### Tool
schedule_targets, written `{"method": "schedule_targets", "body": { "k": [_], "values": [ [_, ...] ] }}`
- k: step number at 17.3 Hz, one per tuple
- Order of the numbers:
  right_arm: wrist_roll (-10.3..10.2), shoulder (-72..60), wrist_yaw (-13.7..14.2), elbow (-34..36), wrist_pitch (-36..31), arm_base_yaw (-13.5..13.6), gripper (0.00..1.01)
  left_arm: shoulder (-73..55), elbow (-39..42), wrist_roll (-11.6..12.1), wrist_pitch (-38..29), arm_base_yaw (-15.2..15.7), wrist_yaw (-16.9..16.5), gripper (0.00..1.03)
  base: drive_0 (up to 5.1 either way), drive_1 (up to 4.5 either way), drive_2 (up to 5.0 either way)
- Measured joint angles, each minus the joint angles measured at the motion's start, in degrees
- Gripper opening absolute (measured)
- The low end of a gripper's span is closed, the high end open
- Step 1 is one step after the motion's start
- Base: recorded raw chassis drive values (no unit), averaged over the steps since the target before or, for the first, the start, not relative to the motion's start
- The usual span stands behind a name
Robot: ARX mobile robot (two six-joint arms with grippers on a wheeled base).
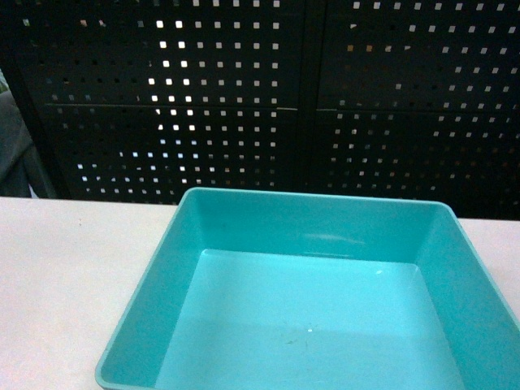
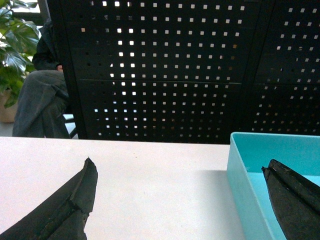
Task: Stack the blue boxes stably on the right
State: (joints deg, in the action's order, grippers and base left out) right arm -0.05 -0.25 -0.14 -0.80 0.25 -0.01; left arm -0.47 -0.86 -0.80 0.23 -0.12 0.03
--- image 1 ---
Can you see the black perforated metal panel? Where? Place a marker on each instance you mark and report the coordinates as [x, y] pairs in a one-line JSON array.
[[139, 101]]

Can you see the teal plastic bin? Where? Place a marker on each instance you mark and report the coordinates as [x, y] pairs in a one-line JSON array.
[[263, 290]]

